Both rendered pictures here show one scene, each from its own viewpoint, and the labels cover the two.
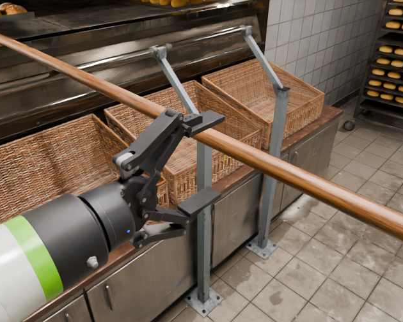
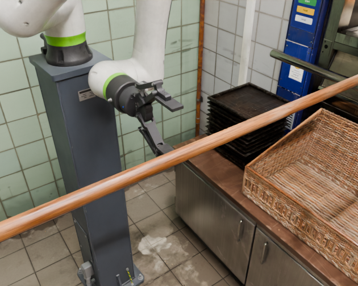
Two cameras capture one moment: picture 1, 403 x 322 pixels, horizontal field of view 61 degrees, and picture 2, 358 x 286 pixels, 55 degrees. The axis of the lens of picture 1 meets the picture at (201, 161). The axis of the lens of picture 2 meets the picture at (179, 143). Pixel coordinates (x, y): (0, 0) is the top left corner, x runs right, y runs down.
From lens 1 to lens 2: 0.86 m
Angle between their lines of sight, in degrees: 80
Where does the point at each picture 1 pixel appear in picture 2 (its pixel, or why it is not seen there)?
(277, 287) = not seen: outside the picture
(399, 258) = not seen: outside the picture
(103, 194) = (132, 89)
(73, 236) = (112, 87)
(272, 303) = not seen: outside the picture
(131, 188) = (136, 97)
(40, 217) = (120, 76)
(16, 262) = (105, 78)
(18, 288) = (100, 84)
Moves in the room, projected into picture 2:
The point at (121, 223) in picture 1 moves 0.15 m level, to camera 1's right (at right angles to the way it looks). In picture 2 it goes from (122, 100) to (100, 133)
